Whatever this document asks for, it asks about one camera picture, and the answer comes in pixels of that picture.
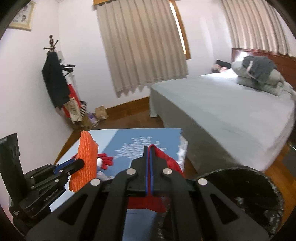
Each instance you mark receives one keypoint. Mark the red white glove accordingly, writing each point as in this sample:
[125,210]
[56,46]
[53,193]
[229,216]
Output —
[106,161]

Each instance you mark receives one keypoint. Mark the narrow beige curtain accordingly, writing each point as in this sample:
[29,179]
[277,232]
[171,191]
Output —
[254,25]

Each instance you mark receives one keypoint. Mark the black trash bin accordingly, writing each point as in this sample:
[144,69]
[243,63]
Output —
[242,185]

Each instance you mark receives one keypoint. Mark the wooden window frame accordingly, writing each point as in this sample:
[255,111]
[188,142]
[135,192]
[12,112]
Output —
[185,41]

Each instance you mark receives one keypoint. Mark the framed picture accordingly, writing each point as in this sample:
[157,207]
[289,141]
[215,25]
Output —
[23,16]

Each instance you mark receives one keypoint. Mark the brown paper bag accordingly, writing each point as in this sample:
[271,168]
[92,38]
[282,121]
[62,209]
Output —
[101,113]

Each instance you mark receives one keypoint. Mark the wooden coat rack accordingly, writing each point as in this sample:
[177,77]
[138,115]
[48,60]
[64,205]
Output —
[51,44]

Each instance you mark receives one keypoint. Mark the black hanger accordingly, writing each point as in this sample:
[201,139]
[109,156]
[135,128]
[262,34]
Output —
[69,66]

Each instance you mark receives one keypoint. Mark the purple white plastic bag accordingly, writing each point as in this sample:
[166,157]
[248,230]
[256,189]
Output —
[93,119]

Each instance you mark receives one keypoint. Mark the wide beige curtain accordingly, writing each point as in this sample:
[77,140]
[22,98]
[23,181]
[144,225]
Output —
[143,46]

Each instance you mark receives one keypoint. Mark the folded grey duvet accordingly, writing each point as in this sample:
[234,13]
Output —
[245,78]

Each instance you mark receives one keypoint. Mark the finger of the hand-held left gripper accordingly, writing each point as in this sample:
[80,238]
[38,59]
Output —
[77,164]
[63,166]

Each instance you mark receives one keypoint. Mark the pink cloth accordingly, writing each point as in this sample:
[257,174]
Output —
[218,68]

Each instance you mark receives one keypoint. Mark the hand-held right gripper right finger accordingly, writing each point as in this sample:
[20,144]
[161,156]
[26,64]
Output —
[153,185]

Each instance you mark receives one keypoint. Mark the printed paper bag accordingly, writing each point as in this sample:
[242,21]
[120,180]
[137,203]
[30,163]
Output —
[74,111]

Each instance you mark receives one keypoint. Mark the clear plastic wrapper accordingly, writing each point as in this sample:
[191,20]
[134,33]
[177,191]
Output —
[104,176]

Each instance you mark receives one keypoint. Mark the wooden headboard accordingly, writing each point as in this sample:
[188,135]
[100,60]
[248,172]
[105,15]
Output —
[286,64]

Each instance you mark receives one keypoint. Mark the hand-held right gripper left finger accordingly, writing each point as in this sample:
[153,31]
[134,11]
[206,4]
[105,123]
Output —
[146,185]

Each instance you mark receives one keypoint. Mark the grey bed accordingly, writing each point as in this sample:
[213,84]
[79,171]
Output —
[219,111]

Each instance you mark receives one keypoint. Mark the orange foam net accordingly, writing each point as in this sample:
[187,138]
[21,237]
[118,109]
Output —
[86,150]

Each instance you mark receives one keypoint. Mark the dark grey cloth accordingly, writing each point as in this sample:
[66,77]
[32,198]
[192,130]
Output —
[261,67]

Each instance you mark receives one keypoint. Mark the black pillow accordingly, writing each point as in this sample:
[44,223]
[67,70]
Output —
[223,63]

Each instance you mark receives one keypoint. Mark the blue tree print tablecloth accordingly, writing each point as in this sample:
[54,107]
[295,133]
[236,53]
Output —
[129,143]

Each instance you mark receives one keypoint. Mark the striped basket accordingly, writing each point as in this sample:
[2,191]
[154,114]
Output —
[83,110]

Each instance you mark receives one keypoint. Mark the black coat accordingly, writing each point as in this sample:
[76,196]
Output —
[55,85]

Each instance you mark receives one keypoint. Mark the red hanging bag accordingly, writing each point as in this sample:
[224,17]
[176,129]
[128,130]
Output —
[72,91]

